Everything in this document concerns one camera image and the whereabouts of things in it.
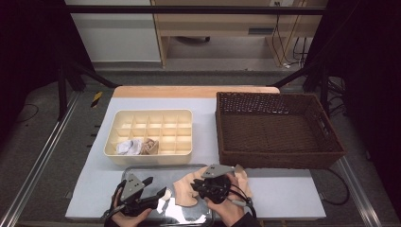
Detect white cabinet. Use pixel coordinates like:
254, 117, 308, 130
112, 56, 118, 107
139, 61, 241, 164
64, 0, 162, 63

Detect black metal stand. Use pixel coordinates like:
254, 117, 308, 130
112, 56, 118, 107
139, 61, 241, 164
270, 58, 332, 117
57, 60, 118, 121

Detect black metal crossbar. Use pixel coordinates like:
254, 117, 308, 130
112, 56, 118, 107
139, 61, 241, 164
64, 5, 329, 15

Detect cream divided organizer box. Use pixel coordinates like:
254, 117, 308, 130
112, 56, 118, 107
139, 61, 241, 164
103, 108, 194, 166

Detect person's right hand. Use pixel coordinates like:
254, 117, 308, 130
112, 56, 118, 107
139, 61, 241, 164
204, 172, 246, 227

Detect black curtain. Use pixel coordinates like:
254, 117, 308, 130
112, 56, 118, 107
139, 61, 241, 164
0, 0, 96, 149
304, 0, 401, 209

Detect aluminium floor rail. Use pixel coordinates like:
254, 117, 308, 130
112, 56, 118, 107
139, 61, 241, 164
339, 156, 384, 227
0, 91, 81, 227

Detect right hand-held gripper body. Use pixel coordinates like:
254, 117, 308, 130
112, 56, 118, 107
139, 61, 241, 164
200, 164, 235, 204

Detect white sock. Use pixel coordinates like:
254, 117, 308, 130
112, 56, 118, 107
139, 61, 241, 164
115, 140, 134, 155
130, 138, 144, 155

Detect black cable bundle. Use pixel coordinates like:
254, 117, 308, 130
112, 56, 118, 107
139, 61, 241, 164
292, 37, 308, 64

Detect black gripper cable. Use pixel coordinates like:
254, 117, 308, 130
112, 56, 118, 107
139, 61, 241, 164
100, 180, 126, 223
228, 183, 257, 219

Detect light wooden desk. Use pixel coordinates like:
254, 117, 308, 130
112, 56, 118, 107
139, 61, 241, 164
150, 0, 329, 68

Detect shiny metal tray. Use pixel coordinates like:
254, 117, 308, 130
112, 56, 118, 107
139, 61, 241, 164
116, 164, 217, 227

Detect yellow cable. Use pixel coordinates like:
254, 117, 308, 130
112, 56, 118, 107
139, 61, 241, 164
282, 12, 301, 65

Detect tangled black cables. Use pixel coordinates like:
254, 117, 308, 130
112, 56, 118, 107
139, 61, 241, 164
327, 77, 346, 118

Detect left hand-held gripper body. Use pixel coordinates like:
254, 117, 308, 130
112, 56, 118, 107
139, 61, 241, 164
117, 173, 149, 218

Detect yellow black tape strip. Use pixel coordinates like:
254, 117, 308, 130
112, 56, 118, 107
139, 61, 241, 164
90, 91, 104, 109

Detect brown wicker basket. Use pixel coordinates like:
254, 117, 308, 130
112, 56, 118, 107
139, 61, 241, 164
215, 91, 347, 170

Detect thin black cable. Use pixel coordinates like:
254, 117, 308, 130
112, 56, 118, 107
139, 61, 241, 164
272, 4, 282, 64

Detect black floor cable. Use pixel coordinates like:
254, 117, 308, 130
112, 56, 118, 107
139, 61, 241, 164
15, 103, 40, 125
320, 167, 350, 206

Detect person's left hand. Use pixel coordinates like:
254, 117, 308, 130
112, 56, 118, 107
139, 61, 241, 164
109, 188, 152, 227

